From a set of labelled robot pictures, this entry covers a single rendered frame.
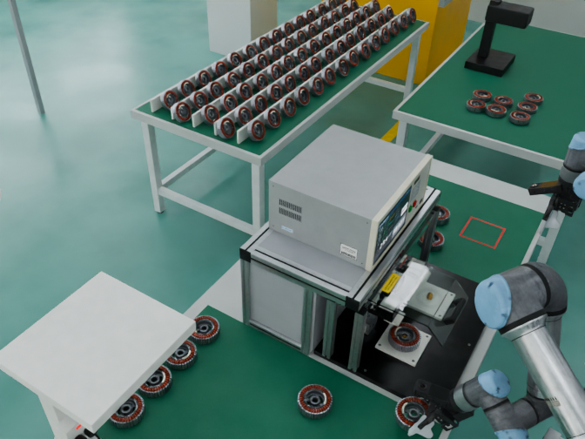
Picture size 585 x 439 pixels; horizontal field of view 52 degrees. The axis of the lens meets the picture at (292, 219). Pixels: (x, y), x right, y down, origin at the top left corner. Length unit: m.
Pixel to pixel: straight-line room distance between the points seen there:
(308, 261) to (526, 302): 0.73
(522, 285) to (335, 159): 0.82
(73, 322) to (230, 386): 0.61
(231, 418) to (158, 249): 1.88
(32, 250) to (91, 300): 2.17
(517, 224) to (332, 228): 1.19
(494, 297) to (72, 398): 1.01
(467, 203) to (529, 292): 1.44
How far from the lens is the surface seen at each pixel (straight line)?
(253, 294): 2.09
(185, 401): 2.03
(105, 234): 3.86
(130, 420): 1.99
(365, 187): 1.90
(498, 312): 1.47
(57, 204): 4.20
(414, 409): 1.96
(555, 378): 1.49
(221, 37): 5.98
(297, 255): 1.93
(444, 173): 3.07
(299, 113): 3.45
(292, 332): 2.10
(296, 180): 1.91
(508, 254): 2.67
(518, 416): 1.75
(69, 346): 1.65
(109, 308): 1.70
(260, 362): 2.10
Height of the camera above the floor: 2.42
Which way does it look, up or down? 39 degrees down
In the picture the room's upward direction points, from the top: 2 degrees clockwise
